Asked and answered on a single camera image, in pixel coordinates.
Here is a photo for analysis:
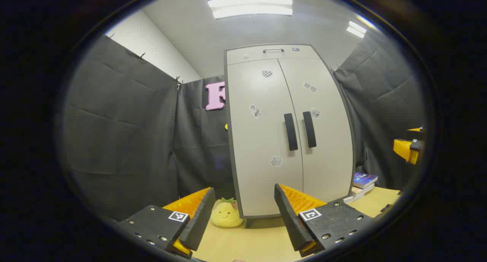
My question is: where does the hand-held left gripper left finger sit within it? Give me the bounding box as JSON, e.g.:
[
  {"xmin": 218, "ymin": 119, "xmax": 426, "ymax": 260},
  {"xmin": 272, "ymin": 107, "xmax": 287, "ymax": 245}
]
[{"xmin": 117, "ymin": 187, "xmax": 216, "ymax": 259}]

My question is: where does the black backdrop cloth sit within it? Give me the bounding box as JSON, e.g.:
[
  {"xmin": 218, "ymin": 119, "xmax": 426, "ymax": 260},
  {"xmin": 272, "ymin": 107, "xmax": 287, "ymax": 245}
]
[{"xmin": 63, "ymin": 34, "xmax": 425, "ymax": 221}]

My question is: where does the blue book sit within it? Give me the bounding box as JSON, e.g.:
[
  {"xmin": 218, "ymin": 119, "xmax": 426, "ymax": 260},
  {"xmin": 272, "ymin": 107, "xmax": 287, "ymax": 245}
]
[{"xmin": 353, "ymin": 172, "xmax": 379, "ymax": 189}]

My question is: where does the grey double-door shoe cabinet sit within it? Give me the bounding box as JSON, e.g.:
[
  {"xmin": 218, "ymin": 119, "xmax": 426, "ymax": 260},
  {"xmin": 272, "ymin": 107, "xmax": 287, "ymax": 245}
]
[{"xmin": 224, "ymin": 44, "xmax": 356, "ymax": 228}]

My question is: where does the small ceiling light panel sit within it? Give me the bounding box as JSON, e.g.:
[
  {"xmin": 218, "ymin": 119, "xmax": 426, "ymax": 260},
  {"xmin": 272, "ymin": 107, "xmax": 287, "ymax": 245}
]
[{"xmin": 346, "ymin": 21, "xmax": 367, "ymax": 38}]

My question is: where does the large ceiling light panel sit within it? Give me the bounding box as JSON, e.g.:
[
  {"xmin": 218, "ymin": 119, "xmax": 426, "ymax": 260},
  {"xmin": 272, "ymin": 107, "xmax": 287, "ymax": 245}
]
[{"xmin": 207, "ymin": 0, "xmax": 293, "ymax": 19}]

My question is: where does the yellow plush toy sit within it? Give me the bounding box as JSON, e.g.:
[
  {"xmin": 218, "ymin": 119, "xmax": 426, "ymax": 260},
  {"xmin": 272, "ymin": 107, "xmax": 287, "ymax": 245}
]
[{"xmin": 210, "ymin": 197, "xmax": 245, "ymax": 228}]

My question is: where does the grey cabinet door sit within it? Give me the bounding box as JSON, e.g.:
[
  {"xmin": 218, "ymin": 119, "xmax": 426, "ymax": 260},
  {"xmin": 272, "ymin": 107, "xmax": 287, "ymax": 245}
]
[
  {"xmin": 227, "ymin": 59, "xmax": 304, "ymax": 217},
  {"xmin": 278, "ymin": 57, "xmax": 354, "ymax": 202}
]

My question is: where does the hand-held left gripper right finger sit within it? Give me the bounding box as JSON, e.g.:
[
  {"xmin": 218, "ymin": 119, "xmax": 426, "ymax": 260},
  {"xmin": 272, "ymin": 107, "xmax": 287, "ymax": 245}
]
[{"xmin": 274, "ymin": 183, "xmax": 375, "ymax": 258}]

